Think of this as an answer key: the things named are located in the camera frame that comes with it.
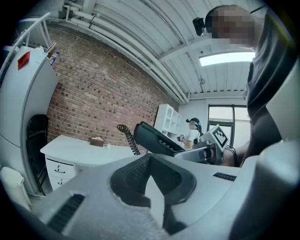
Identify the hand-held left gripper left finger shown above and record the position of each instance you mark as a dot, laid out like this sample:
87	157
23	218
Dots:
93	187

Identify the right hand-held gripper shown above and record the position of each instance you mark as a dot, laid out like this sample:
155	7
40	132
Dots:
218	138

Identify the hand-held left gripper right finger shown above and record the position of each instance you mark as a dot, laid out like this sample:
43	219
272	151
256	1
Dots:
206	187

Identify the black telephone handset with cord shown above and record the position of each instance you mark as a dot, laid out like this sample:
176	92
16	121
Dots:
150	138

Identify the person's right forearm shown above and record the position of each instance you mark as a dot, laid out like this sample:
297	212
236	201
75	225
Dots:
237	154

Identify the white desk with drawers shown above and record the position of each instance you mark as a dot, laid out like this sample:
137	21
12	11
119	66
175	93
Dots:
77	150

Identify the white arched shelf cabinet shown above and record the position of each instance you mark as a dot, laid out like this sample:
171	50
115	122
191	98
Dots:
167	122

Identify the brown tissue box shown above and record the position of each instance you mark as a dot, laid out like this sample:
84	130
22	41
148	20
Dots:
96	142

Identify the dark framed window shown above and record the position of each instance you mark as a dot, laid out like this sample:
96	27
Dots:
225	124

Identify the black folding chair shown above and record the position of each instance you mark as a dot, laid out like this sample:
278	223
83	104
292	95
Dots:
37	150

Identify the white ceiling pipes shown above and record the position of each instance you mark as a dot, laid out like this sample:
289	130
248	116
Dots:
164	80

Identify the white trash bin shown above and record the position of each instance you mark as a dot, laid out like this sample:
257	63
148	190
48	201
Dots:
12	187

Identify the person's black shirt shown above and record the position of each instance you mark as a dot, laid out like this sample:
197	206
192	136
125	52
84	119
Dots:
264	93

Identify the ceiling light panel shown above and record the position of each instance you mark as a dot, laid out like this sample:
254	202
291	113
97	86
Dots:
225	58

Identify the clear water bottle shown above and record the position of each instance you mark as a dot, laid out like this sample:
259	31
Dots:
54	57

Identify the person's head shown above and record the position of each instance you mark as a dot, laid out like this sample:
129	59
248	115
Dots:
232	23

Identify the red sticker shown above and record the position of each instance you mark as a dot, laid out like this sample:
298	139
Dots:
24	61

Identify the black head-mounted camera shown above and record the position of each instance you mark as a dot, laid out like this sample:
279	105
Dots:
199	25

